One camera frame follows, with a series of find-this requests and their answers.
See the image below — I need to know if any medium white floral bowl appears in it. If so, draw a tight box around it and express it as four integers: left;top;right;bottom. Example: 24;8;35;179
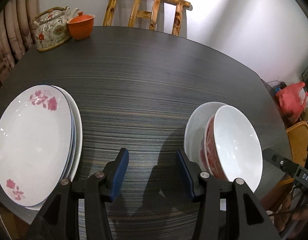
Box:
198;115;216;175

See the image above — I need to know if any small red patterned bowl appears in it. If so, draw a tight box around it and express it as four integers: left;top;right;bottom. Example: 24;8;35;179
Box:
213;105;263;192

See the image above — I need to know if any large white floral plate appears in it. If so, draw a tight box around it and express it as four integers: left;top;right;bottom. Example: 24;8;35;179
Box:
20;86;82;210

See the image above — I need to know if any small white floral plate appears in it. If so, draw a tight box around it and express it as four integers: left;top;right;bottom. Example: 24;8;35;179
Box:
0;85;73;207

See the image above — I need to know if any large white floral bowl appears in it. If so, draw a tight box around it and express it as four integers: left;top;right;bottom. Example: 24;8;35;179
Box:
183;102;226;171

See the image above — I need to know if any medium white floral plate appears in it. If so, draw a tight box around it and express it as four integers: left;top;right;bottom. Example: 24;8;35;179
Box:
47;84;77;207

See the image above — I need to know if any person right hand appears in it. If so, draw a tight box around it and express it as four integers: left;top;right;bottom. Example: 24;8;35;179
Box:
260;178;308;239

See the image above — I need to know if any orange wicker basket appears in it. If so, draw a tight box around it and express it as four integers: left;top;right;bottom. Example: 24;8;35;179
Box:
286;121;308;167

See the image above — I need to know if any red plastic bag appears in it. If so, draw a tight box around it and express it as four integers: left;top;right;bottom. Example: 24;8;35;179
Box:
275;81;308;124

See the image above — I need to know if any orange lidded cup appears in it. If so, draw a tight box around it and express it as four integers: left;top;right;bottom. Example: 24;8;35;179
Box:
67;11;95;40

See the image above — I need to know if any floral ceramic teapot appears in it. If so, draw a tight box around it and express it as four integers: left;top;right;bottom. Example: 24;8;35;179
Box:
33;7;79;52

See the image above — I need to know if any beige patterned curtain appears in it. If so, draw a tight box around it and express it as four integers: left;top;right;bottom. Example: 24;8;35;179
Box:
0;0;38;82

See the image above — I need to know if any wooden chair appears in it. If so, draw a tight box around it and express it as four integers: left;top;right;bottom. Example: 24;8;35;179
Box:
102;0;192;36

